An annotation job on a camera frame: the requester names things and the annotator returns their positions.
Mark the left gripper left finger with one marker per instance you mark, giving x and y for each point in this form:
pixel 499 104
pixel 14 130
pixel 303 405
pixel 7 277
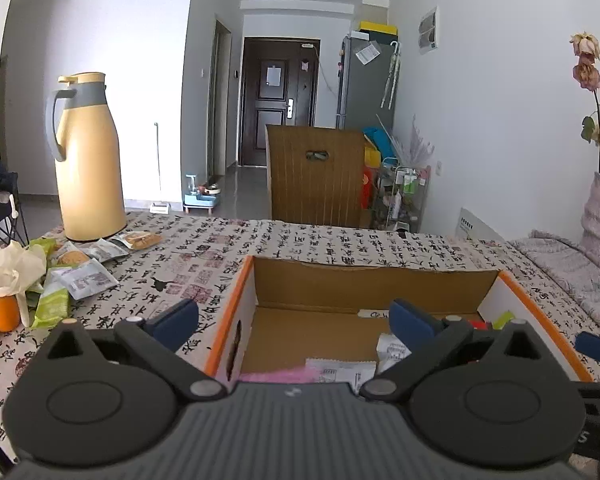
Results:
pixel 152 345

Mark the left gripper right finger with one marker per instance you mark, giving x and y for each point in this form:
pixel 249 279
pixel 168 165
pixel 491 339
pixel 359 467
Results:
pixel 431 341

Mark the red snack packet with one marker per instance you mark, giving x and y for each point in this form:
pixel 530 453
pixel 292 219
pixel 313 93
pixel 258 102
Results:
pixel 480 325

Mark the white printed snack packet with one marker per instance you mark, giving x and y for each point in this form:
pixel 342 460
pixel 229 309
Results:
pixel 353 373

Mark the pink snack bag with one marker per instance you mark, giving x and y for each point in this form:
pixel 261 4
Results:
pixel 296 375

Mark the green snack packet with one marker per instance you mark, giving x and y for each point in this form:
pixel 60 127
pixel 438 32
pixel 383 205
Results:
pixel 53 306
pixel 502 320

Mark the calligraphy tablecloth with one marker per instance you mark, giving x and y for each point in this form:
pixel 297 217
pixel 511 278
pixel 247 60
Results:
pixel 200 259

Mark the white grey snack packet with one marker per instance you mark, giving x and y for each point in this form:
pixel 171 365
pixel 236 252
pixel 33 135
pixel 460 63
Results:
pixel 88 279

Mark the cracker snack packet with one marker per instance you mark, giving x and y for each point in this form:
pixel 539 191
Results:
pixel 138 240

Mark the green snack packet on table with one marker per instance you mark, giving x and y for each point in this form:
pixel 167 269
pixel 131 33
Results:
pixel 53 306

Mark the folded patterned cloth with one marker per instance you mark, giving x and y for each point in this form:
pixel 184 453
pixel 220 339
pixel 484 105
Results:
pixel 575 269

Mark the orange white cardboard box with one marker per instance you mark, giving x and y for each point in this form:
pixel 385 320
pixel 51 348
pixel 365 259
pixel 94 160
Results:
pixel 282 312

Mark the metal storage cart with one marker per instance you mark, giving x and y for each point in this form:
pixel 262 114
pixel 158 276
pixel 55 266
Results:
pixel 400 196

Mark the cream tissue wad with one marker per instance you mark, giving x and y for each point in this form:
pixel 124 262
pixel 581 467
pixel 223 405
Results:
pixel 20 268

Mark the orange tangerine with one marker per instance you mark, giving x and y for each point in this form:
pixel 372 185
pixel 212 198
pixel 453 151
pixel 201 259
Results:
pixel 9 314

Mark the red gift box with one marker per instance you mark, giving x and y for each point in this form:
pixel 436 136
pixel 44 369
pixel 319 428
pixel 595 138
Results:
pixel 367 191

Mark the brown wooden chair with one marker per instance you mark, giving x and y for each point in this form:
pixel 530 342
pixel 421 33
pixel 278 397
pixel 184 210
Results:
pixel 315 175

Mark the yellow thermos jug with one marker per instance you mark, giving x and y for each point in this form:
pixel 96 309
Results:
pixel 83 140

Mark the black folding chair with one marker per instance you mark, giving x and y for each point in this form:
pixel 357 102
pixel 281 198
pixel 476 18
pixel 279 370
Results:
pixel 12 224

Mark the grey refrigerator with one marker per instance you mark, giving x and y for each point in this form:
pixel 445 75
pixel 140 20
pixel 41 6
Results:
pixel 366 90

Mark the dark brown entrance door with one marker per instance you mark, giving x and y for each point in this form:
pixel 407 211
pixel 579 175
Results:
pixel 279 87

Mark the dried pink roses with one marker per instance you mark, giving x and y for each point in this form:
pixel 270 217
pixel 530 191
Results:
pixel 586 48

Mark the yellow box on refrigerator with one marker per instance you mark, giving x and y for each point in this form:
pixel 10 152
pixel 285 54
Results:
pixel 377 28

